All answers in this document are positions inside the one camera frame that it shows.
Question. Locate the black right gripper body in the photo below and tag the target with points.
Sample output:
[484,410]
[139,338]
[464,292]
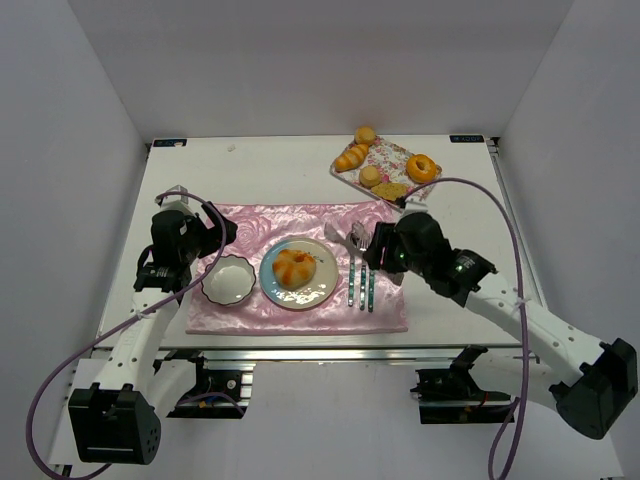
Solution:
[379,247]

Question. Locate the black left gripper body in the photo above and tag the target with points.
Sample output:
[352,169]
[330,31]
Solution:
[211,232]

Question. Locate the orange striped ring bread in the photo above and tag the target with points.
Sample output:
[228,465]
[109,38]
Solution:
[293,268]

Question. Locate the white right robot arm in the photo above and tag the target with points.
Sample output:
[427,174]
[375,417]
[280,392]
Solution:
[592,381]

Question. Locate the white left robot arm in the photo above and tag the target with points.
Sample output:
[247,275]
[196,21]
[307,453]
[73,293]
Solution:
[117,420]

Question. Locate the flat seeded bread slice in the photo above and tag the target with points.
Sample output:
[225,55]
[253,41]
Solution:
[390,191]

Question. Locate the striped long bread roll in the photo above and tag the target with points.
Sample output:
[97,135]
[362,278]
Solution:
[351,158]

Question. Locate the white scalloped bowl black rim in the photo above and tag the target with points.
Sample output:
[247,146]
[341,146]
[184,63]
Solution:
[230,282]

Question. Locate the golden bagel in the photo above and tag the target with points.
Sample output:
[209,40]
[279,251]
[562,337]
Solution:
[421,169]

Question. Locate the small round muffin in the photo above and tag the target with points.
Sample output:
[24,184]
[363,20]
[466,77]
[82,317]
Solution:
[369,176]

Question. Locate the floral serving tray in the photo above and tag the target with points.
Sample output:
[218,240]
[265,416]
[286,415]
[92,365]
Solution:
[390,159]

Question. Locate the blue label left corner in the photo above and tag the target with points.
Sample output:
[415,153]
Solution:
[169,143]

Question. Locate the blue label corner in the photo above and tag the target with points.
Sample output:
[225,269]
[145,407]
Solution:
[169,143]
[465,139]

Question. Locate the blue and cream plate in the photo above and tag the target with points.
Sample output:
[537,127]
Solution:
[316,291]

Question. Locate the blue label right corner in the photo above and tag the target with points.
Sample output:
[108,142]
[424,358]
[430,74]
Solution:
[465,139]

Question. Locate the round bun at tray top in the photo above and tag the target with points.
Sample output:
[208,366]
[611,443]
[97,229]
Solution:
[365,135]

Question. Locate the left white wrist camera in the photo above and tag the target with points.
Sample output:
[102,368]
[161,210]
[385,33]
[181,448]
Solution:
[173,198]

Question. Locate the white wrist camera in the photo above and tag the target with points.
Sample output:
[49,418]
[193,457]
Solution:
[413,206]
[173,198]

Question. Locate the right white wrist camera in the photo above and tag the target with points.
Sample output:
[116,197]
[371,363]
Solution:
[413,206]

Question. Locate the knife with teal handle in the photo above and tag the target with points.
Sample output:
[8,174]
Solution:
[371,291]

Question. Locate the fork with teal handle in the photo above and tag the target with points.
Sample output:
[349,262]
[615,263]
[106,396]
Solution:
[363,286]

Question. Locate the spoon with teal handle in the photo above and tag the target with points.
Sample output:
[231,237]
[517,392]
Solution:
[351,280]

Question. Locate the aluminium table frame rail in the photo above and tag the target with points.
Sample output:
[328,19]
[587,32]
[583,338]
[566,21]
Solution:
[325,355]

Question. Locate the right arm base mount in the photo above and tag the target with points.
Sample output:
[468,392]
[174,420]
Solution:
[450,396]

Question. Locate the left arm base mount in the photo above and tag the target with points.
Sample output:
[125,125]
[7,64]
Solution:
[222,390]

